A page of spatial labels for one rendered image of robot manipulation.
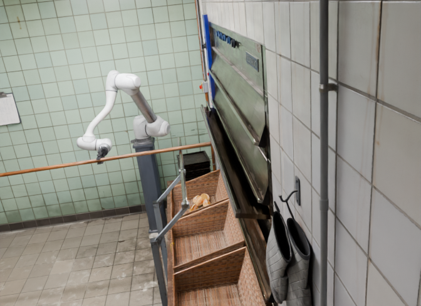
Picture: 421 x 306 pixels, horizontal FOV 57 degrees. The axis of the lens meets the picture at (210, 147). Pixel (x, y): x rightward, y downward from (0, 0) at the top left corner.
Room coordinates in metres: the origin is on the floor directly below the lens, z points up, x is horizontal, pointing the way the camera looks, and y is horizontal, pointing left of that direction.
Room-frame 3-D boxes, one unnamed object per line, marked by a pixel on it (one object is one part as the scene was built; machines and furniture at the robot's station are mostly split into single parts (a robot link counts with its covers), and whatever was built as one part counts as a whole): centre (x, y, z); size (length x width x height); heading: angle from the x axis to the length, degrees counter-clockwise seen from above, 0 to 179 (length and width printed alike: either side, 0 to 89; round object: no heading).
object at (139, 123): (3.67, 0.65, 1.17); 0.18 x 0.16 x 0.22; 61
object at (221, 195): (2.87, 0.14, 0.72); 0.56 x 0.49 x 0.28; 4
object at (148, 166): (3.67, 0.66, 0.50); 0.21 x 0.21 x 1.00; 1
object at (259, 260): (2.32, -0.16, 1.02); 1.79 x 0.11 x 0.19; 4
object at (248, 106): (2.32, -0.16, 1.80); 1.79 x 0.11 x 0.19; 4
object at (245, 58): (2.32, -0.19, 1.99); 1.80 x 0.08 x 0.21; 4
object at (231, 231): (2.29, 0.10, 0.72); 0.56 x 0.49 x 0.28; 5
